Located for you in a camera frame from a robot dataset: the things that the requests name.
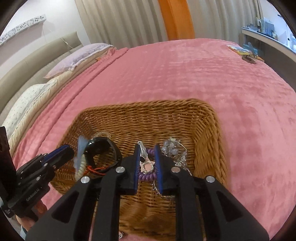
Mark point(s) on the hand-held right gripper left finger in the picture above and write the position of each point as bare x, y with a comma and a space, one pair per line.
137, 176

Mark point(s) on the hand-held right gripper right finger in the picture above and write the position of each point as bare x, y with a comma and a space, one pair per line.
159, 176

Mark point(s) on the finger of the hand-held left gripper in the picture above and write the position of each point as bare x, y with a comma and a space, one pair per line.
60, 155

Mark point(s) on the pink star hair clip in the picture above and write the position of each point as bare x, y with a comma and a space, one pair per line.
148, 165

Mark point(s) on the blue alligator hair clip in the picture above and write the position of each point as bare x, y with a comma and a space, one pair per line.
81, 150

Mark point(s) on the brown wicker basket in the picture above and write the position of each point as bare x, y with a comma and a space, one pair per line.
150, 120

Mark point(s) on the person's left hand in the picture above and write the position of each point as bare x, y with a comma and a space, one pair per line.
41, 206

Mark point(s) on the white floral pillow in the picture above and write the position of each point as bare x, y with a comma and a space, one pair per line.
25, 104

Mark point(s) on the beige quilt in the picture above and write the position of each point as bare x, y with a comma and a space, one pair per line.
69, 74

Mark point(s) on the beige padded headboard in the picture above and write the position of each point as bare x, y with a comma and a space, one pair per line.
27, 69

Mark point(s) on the lilac pillow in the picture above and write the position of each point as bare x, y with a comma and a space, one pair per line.
81, 55

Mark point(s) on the grey curtain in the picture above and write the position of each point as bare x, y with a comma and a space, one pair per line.
222, 18
120, 20

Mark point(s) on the orange curtain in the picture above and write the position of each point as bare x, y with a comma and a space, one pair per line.
178, 18

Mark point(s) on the teal box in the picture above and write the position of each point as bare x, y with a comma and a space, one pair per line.
255, 49

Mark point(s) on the white desk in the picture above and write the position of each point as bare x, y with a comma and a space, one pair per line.
272, 51

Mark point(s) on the books on desk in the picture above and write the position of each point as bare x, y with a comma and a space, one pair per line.
266, 25

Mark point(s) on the white patterned wall shelf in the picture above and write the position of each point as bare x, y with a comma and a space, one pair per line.
20, 29

